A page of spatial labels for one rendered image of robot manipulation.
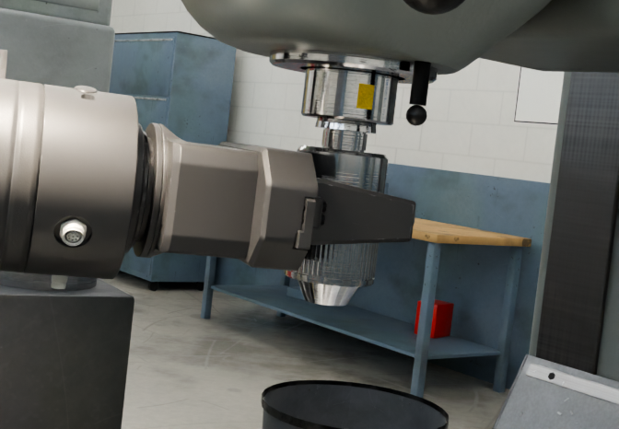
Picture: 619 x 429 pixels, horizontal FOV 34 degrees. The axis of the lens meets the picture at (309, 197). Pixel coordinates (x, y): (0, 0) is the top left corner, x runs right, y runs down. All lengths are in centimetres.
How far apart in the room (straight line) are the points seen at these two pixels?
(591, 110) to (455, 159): 540
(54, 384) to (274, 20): 43
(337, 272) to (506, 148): 551
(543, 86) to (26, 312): 522
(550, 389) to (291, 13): 51
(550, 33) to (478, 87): 562
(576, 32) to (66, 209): 29
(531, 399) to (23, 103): 56
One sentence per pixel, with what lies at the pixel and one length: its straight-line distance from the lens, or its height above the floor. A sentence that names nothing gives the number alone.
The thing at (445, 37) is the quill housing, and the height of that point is 132.
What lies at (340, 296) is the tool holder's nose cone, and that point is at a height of 119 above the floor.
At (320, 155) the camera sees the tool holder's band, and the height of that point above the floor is 126.
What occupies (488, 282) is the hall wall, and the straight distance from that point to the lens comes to 602.
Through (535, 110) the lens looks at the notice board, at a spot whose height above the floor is 160.
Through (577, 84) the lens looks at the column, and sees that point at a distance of 88.
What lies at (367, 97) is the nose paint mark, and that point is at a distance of 49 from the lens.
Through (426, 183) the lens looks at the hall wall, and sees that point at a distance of 640.
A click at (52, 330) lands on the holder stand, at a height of 111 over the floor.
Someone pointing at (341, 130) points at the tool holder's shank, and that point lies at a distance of 50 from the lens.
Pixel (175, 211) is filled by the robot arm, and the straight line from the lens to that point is 45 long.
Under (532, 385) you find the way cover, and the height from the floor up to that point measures 108.
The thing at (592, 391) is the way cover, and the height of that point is 109.
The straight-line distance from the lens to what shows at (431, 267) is 524.
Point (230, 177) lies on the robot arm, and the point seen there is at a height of 125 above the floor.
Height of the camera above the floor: 127
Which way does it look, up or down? 3 degrees down
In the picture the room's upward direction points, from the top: 6 degrees clockwise
